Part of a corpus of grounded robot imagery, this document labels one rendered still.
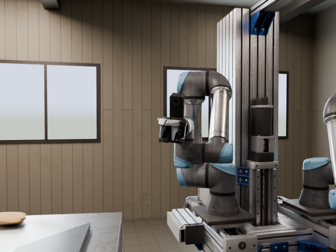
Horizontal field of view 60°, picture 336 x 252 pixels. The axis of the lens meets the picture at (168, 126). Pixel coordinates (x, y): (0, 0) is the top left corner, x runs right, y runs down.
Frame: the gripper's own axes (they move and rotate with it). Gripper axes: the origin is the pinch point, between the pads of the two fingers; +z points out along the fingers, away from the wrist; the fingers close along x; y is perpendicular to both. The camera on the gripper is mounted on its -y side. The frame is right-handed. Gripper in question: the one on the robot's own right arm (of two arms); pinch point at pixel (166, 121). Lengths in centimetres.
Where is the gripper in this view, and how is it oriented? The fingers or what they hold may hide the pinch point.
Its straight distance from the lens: 81.1
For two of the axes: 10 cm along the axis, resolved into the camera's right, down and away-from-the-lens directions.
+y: -1.3, 9.9, 0.6
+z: -2.3, 0.2, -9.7
